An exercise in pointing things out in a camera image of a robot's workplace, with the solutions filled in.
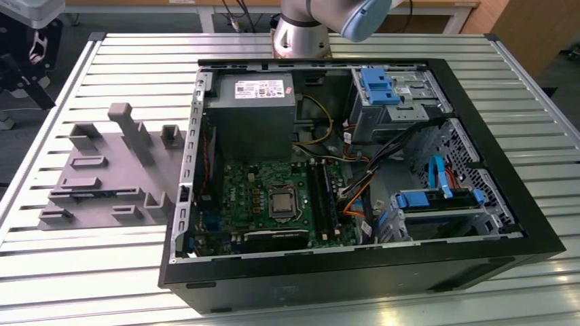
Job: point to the grey power supply unit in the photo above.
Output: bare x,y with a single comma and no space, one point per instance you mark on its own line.
250,129

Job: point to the black graphics card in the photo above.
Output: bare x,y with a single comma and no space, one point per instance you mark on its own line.
272,239

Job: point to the hard disk in blue carrier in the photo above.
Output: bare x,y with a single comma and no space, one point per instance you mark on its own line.
415,202

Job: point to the black RAM slot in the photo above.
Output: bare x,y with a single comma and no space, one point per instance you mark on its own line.
319,197

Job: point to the silver CPU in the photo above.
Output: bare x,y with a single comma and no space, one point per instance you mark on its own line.
280,203

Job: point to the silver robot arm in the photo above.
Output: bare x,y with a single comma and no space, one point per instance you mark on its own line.
299,30

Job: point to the silver drive cage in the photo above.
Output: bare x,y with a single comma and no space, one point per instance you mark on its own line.
422,88

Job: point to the silver disk bay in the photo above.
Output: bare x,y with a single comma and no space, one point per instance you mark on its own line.
446,213

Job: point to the wooden desk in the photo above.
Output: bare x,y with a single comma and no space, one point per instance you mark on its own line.
454,4

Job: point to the grey parts rack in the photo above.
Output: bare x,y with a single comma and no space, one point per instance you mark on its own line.
114,169

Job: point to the white power adapter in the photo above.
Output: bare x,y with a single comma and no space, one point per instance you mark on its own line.
6,120

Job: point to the wooden cabinet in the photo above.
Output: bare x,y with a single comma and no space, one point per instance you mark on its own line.
535,34

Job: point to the blue drive latch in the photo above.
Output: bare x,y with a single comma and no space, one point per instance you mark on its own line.
376,88

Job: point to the black PC case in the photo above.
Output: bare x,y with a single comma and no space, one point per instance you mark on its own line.
318,278

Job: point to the blue RAM stick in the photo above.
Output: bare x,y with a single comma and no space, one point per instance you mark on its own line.
98,195
334,210

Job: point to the green motherboard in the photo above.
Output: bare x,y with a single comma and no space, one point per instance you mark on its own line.
240,190

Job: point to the CPU socket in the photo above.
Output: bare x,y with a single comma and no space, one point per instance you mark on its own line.
282,216

